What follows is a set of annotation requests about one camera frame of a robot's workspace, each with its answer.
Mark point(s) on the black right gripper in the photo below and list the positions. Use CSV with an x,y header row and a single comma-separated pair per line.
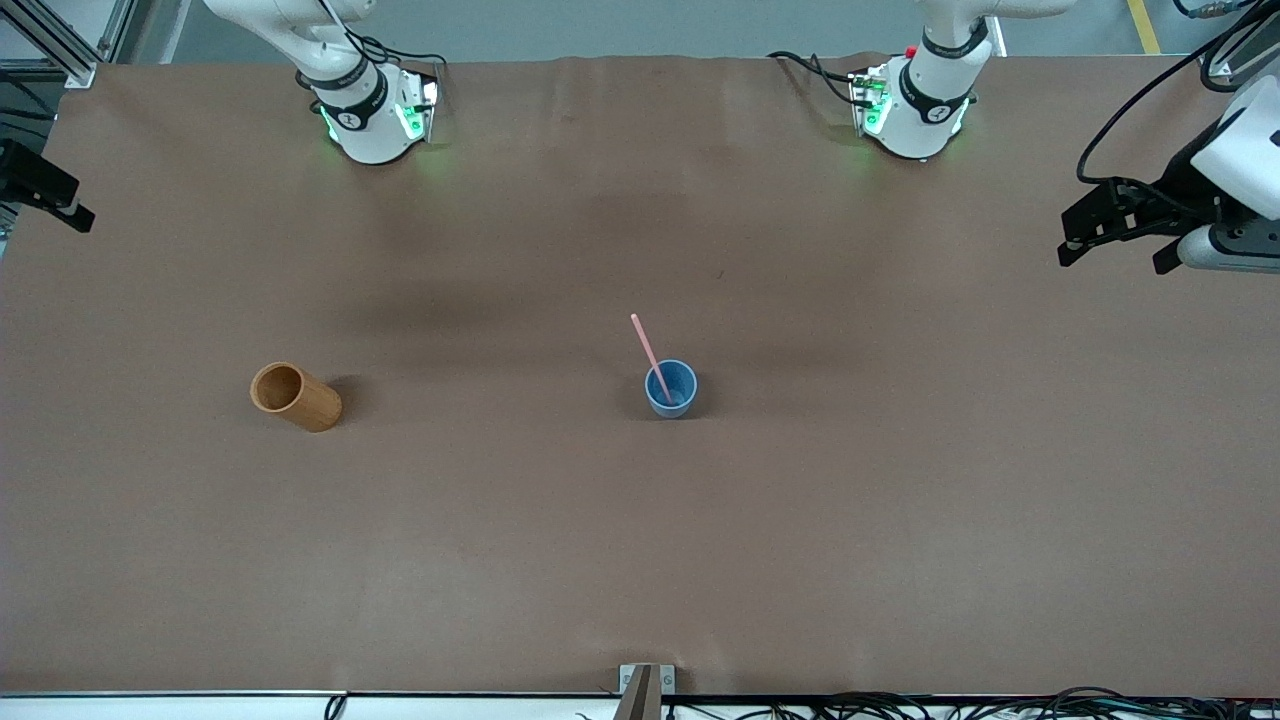
x,y
30,178

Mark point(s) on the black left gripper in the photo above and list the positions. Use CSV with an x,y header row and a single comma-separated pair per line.
x,y
1182,183

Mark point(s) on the blue cup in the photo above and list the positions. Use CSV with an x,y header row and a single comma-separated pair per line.
x,y
672,392

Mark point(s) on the pink chopstick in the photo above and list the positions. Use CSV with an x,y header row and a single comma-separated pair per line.
x,y
650,355

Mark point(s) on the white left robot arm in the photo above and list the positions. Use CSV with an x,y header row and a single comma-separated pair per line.
x,y
918,125

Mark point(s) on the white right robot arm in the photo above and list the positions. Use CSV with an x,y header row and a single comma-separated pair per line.
x,y
372,130

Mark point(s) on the brown wooden cup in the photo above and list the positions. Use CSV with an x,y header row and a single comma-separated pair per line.
x,y
300,398

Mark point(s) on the aluminium frame profile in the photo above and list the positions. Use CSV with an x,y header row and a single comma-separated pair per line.
x,y
1245,65
62,45

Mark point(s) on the metal bracket with post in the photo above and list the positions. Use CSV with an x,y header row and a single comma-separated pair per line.
x,y
645,690

